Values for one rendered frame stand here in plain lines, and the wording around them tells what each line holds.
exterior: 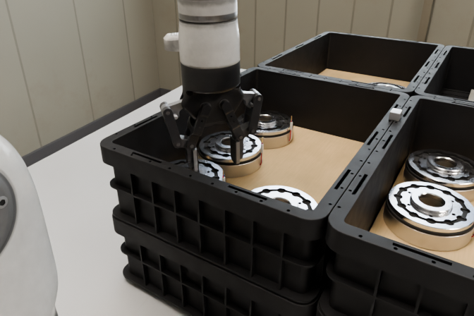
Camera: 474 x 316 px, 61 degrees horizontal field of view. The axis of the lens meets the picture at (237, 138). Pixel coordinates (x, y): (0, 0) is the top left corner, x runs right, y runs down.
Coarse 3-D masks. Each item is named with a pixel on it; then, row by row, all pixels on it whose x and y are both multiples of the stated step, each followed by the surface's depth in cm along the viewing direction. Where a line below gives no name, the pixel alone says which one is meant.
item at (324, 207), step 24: (264, 72) 78; (288, 72) 77; (408, 96) 65; (144, 120) 56; (384, 120) 56; (120, 168) 49; (144, 168) 46; (168, 168) 45; (360, 168) 45; (192, 192) 43; (216, 192) 41; (240, 192) 40; (336, 192) 40; (264, 216) 39; (288, 216) 37; (312, 216) 37; (312, 240) 38
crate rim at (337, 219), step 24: (384, 144) 50; (360, 192) 40; (336, 216) 37; (336, 240) 36; (360, 240) 34; (384, 240) 34; (384, 264) 34; (408, 264) 33; (432, 264) 32; (456, 264) 32; (432, 288) 32; (456, 288) 31
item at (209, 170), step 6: (174, 162) 60; (180, 162) 60; (186, 162) 60; (204, 162) 60; (210, 162) 60; (204, 168) 58; (210, 168) 59; (216, 168) 58; (210, 174) 57; (216, 174) 57; (222, 174) 57
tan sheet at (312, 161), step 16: (304, 128) 78; (288, 144) 72; (304, 144) 72; (320, 144) 72; (336, 144) 72; (352, 144) 72; (272, 160) 66; (288, 160) 66; (304, 160) 66; (320, 160) 66; (336, 160) 66; (256, 176) 62; (272, 176) 62; (288, 176) 62; (304, 176) 62; (320, 176) 62; (336, 176) 62; (304, 192) 58; (320, 192) 58
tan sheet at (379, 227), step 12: (396, 180) 61; (384, 204) 56; (372, 228) 51; (384, 228) 51; (396, 240) 49; (432, 252) 47; (444, 252) 47; (456, 252) 47; (468, 252) 47; (468, 264) 45
